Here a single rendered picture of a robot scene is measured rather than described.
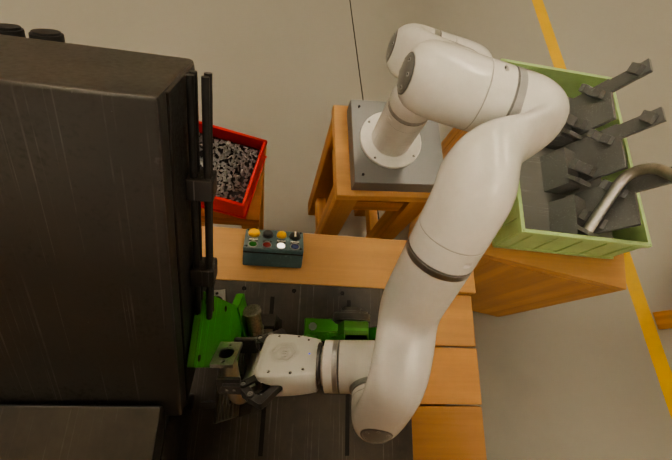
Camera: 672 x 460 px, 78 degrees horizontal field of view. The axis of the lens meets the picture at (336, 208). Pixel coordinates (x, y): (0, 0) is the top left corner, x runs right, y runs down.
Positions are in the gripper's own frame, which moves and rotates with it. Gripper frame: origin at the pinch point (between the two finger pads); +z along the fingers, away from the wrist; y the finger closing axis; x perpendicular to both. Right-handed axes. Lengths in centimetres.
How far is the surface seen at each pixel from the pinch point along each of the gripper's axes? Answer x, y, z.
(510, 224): 5, -62, -65
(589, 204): 3, -71, -91
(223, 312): -6.1, -6.1, 2.7
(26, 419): -3.0, 14.3, 25.2
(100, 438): 0.6, 14.1, 15.2
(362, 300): 13.6, -36.7, -20.9
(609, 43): -31, -279, -192
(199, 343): -8.1, 4.1, 2.7
